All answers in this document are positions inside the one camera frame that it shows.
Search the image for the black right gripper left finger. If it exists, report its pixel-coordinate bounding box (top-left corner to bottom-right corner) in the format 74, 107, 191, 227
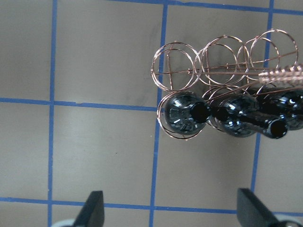
73, 191, 105, 227

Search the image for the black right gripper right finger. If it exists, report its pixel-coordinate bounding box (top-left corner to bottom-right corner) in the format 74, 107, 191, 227
237, 188, 283, 227

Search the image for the dark wine bottle carried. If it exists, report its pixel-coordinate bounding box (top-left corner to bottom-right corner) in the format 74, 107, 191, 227
210, 94, 288, 139

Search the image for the dark wine bottle in basket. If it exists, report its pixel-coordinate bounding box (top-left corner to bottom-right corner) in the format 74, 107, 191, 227
164, 91, 212, 135

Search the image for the copper wire wine basket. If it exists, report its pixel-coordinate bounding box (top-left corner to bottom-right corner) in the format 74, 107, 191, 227
150, 29, 303, 140

